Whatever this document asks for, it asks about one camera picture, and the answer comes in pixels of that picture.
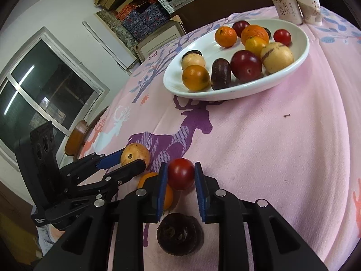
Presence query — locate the left hand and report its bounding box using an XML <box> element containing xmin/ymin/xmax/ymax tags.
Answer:
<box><xmin>37</xmin><ymin>224</ymin><xmax>65</xmax><ymax>255</ymax></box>

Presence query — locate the framed picture leaning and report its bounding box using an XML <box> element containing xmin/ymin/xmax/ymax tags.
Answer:
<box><xmin>135</xmin><ymin>20</ymin><xmax>186</xmax><ymax>62</ymax></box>

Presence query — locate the orange fruit bottom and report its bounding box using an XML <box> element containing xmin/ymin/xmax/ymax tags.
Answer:
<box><xmin>137</xmin><ymin>172</ymin><xmax>174</xmax><ymax>210</ymax></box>

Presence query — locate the dark wooden chair back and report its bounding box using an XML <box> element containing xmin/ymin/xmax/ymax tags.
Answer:
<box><xmin>171</xmin><ymin>0</ymin><xmax>273</xmax><ymax>32</ymax></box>

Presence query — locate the dark brown mangosteen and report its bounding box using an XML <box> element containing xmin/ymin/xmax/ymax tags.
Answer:
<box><xmin>157</xmin><ymin>213</ymin><xmax>204</xmax><ymax>256</ymax></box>

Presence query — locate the red plum front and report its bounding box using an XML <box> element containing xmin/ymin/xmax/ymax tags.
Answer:
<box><xmin>230</xmin><ymin>50</ymin><xmax>262</xmax><ymax>83</ymax></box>

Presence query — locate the beige round fruit large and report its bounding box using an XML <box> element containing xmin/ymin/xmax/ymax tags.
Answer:
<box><xmin>261</xmin><ymin>42</ymin><xmax>294</xmax><ymax>73</ymax></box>

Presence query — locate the orange mandarin left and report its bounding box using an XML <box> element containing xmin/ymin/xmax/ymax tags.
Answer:
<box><xmin>214</xmin><ymin>26</ymin><xmax>238</xmax><ymax>48</ymax></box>

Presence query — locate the yellow orange small fruit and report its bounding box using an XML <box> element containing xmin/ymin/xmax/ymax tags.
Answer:
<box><xmin>245</xmin><ymin>37</ymin><xmax>268</xmax><ymax>59</ymax></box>

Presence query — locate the beige fruit small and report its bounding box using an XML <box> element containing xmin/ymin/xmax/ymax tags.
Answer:
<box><xmin>181</xmin><ymin>53</ymin><xmax>206</xmax><ymax>70</ymax></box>

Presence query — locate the dark brown fruit back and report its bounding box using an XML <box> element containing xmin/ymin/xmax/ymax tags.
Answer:
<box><xmin>264</xmin><ymin>28</ymin><xmax>272</xmax><ymax>39</ymax></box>

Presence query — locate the pink drink can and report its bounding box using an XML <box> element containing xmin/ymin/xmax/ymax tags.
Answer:
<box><xmin>272</xmin><ymin>0</ymin><xmax>303</xmax><ymax>25</ymax></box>

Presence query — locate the orange mandarin large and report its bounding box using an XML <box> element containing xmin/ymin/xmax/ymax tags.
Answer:
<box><xmin>241</xmin><ymin>25</ymin><xmax>270</xmax><ymax>45</ymax></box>

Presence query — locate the small red cherry tomato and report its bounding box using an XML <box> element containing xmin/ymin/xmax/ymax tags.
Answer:
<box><xmin>273</xmin><ymin>29</ymin><xmax>292</xmax><ymax>46</ymax></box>

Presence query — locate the white paper cup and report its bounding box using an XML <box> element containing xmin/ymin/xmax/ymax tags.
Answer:
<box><xmin>297</xmin><ymin>0</ymin><xmax>322</xmax><ymax>26</ymax></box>

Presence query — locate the dark purple mangosteen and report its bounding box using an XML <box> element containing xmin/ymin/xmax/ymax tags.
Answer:
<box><xmin>211</xmin><ymin>58</ymin><xmax>231</xmax><ymax>90</ymax></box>

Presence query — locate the blue patterned boxes stack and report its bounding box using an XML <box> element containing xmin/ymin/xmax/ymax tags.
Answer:
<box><xmin>118</xmin><ymin>4</ymin><xmax>168</xmax><ymax>42</ymax></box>

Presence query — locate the dark half fruit behind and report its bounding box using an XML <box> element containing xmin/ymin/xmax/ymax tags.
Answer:
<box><xmin>182</xmin><ymin>50</ymin><xmax>203</xmax><ymax>59</ymax></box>

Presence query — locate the dark red plum back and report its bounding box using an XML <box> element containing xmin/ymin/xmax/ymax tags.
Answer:
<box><xmin>232</xmin><ymin>20</ymin><xmax>250</xmax><ymax>37</ymax></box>

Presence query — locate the wooden chair top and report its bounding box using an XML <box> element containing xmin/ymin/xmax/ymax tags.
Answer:
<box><xmin>64</xmin><ymin>120</ymin><xmax>89</xmax><ymax>160</ymax></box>

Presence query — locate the dark framed window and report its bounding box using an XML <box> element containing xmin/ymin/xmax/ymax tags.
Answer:
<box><xmin>1</xmin><ymin>27</ymin><xmax>109</xmax><ymax>168</ymax></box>

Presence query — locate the tan potato-like fruit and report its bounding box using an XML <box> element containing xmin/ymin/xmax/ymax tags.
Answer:
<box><xmin>120</xmin><ymin>143</ymin><xmax>150</xmax><ymax>167</ymax></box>

